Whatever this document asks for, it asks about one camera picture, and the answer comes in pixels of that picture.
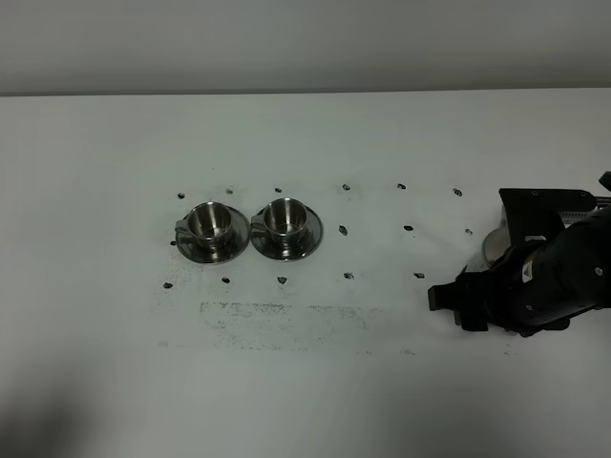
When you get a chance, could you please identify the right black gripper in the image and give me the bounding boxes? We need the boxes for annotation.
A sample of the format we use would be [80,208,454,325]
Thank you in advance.
[428,240,571,337]

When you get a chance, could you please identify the stainless steel teapot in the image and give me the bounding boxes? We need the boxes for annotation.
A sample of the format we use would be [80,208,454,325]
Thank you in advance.
[464,225,511,272]

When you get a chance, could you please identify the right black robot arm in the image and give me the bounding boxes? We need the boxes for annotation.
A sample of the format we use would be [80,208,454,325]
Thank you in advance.
[428,207,610,337]

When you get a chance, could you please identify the right steel saucer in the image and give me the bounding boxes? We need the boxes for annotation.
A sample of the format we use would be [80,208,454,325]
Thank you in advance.
[250,205,324,261]

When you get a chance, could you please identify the steel saucer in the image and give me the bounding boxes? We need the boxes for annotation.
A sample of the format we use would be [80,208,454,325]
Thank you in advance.
[250,205,324,261]
[175,205,250,264]

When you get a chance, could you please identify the right steel teacup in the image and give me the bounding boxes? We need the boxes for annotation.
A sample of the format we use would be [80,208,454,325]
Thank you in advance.
[251,198,307,241]

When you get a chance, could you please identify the steel teacup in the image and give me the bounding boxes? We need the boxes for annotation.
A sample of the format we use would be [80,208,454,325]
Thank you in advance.
[175,201,232,247]
[251,198,307,241]

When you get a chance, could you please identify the left steel saucer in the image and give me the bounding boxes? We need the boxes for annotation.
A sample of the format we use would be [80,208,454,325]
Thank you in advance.
[175,205,250,264]

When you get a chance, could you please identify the left steel teacup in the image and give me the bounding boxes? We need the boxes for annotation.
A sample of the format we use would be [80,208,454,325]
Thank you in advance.
[175,201,232,247]

